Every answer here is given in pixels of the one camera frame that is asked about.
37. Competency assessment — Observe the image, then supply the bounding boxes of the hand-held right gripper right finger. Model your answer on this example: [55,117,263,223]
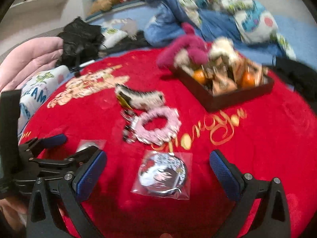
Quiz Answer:
[209,149,292,238]

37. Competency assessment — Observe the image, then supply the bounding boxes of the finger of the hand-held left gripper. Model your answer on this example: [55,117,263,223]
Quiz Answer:
[28,146,100,176]
[19,133,67,155]

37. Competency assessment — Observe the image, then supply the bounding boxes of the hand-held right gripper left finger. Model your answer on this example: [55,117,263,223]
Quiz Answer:
[26,149,108,238]

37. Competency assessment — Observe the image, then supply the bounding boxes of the small item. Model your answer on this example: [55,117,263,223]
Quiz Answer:
[75,139,107,155]

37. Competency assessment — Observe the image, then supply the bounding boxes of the silver beaded chain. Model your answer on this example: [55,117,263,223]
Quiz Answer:
[121,110,142,143]

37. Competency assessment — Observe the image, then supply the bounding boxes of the round badge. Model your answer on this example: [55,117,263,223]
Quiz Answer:
[131,150,194,200]

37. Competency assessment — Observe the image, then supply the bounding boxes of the black box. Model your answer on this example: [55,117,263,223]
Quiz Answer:
[171,61,275,112]

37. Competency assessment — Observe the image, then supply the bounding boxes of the pink scrunchie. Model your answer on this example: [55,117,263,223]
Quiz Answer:
[135,106,182,145]

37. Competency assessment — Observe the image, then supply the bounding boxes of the cow print hair claw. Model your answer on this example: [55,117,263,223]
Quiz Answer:
[115,84,165,110]

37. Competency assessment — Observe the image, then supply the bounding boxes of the white cloth with blue print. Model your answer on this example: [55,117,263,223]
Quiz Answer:
[17,65,71,135]

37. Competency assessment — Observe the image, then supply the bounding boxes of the red printed blanket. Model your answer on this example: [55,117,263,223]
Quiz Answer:
[17,46,317,238]

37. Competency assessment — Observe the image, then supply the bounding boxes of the pink quilt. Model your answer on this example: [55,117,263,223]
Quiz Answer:
[0,37,64,93]

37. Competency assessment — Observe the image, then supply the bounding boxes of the golden snack packet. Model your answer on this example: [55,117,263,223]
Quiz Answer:
[230,59,268,85]
[212,76,238,96]

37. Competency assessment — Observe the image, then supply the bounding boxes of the mandarin orange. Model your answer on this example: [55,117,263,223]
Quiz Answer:
[193,69,208,84]
[241,71,256,88]

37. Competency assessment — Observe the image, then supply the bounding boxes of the black plastic bag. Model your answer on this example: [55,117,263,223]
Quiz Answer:
[58,16,105,65]

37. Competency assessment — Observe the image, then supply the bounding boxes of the dark brown cloth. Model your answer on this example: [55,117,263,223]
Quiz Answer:
[104,31,149,55]

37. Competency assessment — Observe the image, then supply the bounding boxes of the cartoon printed pillow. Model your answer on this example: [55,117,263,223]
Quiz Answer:
[100,18,137,40]

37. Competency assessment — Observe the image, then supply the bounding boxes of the black clothing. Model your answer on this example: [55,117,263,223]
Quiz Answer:
[274,57,317,100]

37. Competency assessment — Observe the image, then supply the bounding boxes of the white fluffy plush toy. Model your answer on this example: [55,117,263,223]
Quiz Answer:
[209,37,236,58]

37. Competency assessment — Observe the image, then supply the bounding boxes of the pink plush toy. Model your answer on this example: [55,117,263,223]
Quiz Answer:
[157,22,209,70]

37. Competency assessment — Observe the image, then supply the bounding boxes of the blue bed sheet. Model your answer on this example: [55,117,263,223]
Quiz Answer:
[85,0,317,63]

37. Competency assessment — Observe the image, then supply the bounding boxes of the blue cartoon printed blanket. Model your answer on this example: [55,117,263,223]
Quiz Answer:
[144,0,297,60]

